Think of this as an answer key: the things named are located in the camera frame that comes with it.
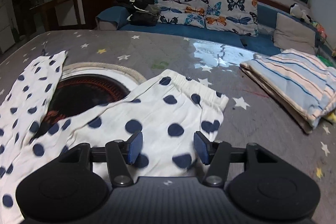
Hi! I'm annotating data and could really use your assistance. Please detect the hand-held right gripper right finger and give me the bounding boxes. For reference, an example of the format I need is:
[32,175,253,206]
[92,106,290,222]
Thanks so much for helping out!
[193,132,279,186]

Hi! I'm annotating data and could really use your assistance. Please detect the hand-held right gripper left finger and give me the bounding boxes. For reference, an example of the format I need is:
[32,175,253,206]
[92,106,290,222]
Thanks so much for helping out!
[58,132,143,186]

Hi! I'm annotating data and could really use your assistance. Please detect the white polka dot pants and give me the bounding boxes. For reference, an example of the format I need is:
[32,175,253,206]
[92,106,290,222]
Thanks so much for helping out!
[0,50,229,216]

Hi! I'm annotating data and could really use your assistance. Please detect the grey star print tablecloth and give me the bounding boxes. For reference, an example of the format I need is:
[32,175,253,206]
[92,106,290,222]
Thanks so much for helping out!
[0,30,336,224]

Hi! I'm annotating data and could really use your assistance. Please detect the folded striped cloth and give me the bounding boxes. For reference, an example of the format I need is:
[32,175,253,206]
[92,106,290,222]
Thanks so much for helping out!
[239,49,336,134]

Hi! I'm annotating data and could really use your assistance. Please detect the blue sofa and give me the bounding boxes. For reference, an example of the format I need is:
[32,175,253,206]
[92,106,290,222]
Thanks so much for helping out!
[95,0,336,56]

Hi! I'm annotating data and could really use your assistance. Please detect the dark grey garment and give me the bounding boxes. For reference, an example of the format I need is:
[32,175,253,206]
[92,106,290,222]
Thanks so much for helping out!
[130,4,162,27]

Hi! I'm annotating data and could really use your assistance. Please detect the butterfly print pillow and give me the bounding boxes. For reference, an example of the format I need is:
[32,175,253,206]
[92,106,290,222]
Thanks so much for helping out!
[205,0,259,37]
[155,0,210,28]

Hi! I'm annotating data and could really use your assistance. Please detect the beige cushion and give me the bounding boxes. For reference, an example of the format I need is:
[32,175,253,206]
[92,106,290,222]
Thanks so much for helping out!
[273,13,317,55]

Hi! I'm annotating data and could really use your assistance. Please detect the wooden side table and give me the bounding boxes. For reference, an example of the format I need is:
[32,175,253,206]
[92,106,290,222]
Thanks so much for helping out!
[29,0,82,33]

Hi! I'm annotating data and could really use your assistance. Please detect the panda plush toy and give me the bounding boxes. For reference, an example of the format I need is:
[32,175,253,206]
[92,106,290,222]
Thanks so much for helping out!
[289,4,313,22]

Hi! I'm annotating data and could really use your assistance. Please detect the pink plush toy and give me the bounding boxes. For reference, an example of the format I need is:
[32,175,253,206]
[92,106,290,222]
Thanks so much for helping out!
[310,20,327,39]

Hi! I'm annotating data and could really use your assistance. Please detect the white appliance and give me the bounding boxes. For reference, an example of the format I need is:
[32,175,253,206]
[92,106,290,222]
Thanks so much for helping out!
[0,2,16,54]

